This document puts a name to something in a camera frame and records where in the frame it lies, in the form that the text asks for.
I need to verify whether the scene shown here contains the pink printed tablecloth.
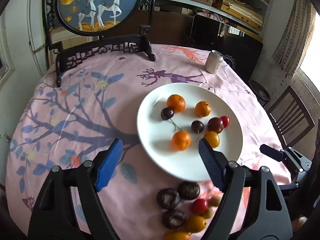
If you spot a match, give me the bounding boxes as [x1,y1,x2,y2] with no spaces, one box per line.
[5,44,290,239]

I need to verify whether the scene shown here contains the dark cherry with stem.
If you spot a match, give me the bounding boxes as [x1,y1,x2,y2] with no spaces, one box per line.
[161,107,182,131]

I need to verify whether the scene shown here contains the dark red plum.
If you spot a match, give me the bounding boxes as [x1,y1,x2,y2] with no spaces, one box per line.
[207,117,224,134]

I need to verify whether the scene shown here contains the round deer screen ornament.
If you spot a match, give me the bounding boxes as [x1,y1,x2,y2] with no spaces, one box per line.
[42,0,156,87]

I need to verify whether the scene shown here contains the white oval plate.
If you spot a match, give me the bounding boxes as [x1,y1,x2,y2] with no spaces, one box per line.
[137,83,243,182]

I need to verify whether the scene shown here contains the smooth orange fruit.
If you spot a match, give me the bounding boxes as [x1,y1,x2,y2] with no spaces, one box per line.
[163,231,190,240]

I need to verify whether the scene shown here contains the yellow orange round fruit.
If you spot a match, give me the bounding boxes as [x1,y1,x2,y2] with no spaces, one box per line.
[203,131,220,148]

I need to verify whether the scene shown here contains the dark wooden chair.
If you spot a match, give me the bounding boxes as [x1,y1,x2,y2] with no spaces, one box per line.
[266,86,315,149]

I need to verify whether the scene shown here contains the white beverage can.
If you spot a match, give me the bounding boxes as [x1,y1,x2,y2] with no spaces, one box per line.
[204,50,223,74]

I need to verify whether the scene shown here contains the large bumpy orange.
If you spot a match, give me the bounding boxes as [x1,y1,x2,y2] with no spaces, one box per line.
[171,131,191,151]

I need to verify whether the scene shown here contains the beige window curtain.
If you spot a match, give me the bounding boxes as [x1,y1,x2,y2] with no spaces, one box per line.
[272,0,317,77]

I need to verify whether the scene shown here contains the red cherry tomato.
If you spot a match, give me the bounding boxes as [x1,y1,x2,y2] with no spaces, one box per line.
[190,198,208,215]
[220,116,229,128]

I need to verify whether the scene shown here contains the wall shelf with books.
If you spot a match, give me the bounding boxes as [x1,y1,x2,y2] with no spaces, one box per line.
[154,0,275,37]

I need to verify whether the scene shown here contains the small mandarin orange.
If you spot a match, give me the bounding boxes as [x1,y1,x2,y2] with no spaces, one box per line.
[167,94,186,113]

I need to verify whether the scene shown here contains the tan longan fruit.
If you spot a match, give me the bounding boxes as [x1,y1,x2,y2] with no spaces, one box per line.
[208,194,222,207]
[201,206,215,219]

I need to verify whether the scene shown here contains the round black stool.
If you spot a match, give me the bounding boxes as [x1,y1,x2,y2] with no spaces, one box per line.
[248,80,271,107]

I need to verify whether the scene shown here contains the greenish yellow round fruit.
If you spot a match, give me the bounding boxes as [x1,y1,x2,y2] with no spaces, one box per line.
[185,216,207,233]

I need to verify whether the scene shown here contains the mandarin with stem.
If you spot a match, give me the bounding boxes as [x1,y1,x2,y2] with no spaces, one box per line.
[195,101,212,118]

